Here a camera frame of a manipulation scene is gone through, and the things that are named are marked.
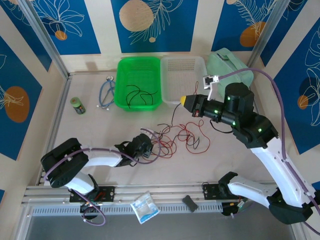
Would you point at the small green bottle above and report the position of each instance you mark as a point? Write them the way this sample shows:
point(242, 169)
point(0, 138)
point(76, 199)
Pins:
point(78, 106)

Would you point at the white blue sachet packet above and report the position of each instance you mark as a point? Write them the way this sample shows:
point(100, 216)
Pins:
point(145, 207)

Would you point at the small black block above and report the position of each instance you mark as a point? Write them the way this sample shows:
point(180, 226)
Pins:
point(190, 203)

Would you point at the aluminium frame post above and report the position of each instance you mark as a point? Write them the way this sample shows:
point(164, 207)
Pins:
point(45, 37)
point(269, 30)

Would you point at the aluminium mounting rail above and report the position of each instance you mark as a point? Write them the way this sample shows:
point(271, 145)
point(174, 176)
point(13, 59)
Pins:
point(162, 190)

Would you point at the green plastic basket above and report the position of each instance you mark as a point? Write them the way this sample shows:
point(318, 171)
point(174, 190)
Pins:
point(137, 75)

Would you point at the aluminium table side rail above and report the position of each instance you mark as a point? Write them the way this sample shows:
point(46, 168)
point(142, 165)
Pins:
point(56, 125)

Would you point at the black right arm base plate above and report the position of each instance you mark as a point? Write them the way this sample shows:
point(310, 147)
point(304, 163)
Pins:
point(210, 191)

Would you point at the white plastic basket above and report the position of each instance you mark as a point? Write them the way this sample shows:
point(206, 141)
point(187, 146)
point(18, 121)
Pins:
point(180, 75)

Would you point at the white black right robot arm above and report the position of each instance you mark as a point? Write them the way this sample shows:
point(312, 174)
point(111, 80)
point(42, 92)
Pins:
point(275, 165)

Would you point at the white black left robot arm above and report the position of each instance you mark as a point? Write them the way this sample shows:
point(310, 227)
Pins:
point(102, 156)

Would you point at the blue stethoscope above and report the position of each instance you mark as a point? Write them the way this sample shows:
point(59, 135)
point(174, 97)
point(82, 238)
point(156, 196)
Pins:
point(110, 78)

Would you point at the mint green zip pouch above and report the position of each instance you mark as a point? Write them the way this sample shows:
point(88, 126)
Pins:
point(217, 67)

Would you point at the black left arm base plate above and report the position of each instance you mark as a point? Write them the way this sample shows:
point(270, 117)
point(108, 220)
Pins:
point(106, 193)

